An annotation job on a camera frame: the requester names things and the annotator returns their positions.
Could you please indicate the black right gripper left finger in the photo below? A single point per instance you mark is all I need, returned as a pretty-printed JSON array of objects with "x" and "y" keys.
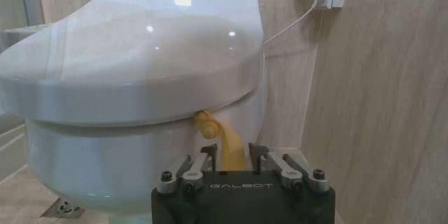
[{"x": 196, "y": 166}]

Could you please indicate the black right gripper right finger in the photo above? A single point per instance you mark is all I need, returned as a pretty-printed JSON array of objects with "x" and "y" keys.
[{"x": 280, "y": 165}]

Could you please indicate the white toilet bowl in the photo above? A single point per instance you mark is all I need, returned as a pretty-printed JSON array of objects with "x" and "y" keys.
[{"x": 114, "y": 161}]

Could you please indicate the white toilet lid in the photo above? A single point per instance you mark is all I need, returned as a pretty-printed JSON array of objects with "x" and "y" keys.
[{"x": 132, "y": 58}]

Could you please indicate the metal floor drain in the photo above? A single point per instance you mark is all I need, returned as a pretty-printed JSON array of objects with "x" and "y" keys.
[{"x": 62, "y": 205}]

